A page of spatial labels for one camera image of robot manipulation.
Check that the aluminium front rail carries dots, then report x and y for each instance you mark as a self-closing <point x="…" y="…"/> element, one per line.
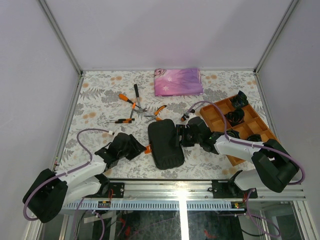
<point x="210" y="195"/>

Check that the black tape roll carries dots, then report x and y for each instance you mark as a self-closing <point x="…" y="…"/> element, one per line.
<point x="240" y="100"/>
<point x="235" y="117"/>
<point x="255" y="139"/>
<point x="231" y="133"/>

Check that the wooden compartment tray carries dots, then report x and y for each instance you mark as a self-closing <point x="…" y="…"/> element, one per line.
<point x="251" y="124"/>

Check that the black tape roll near right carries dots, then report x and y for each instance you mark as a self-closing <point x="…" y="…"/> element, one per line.
<point x="255" y="139"/>

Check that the black plastic tool case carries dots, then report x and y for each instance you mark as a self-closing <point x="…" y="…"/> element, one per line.
<point x="162" y="139"/>

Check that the large black orange screwdriver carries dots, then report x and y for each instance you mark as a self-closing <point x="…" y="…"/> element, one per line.
<point x="185" y="117"/>

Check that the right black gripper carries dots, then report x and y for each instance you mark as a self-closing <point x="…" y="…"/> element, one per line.
<point x="181" y="130"/>

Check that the black tape roll near left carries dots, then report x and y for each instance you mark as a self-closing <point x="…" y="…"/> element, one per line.
<point x="231" y="133"/>

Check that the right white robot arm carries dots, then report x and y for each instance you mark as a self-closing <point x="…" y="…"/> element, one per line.
<point x="273" y="166"/>

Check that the black tape roll middle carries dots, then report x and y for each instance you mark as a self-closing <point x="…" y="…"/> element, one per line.
<point x="235" y="117"/>

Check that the small precision screwdriver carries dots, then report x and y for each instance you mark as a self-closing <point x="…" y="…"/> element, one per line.
<point x="122" y="121"/>

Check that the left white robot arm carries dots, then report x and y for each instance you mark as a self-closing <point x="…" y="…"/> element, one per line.
<point x="52" y="190"/>

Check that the folded purple cloth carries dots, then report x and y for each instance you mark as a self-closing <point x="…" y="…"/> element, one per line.
<point x="177" y="82"/>

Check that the black tape roll far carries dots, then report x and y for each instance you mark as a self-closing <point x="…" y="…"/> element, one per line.
<point x="240" y="100"/>

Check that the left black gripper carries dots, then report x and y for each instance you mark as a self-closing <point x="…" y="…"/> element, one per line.
<point x="137" y="147"/>

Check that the orange handled long-nose pliers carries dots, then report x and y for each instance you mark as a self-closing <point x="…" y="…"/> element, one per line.
<point x="154" y="116"/>

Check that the small black handled hammer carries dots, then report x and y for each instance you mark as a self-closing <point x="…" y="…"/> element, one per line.
<point x="140" y="109"/>

